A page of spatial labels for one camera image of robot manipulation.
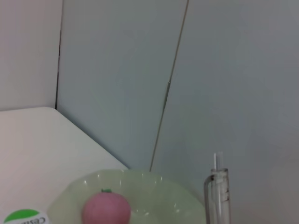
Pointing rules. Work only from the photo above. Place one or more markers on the pink toy peach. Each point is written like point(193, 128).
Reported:
point(106, 210)

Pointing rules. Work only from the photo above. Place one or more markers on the white and grey pen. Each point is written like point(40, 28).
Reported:
point(219, 198)

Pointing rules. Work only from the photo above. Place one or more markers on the clear green-label water bottle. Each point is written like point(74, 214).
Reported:
point(25, 217)

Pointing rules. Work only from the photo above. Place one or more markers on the translucent green fruit plate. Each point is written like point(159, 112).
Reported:
point(151, 193)

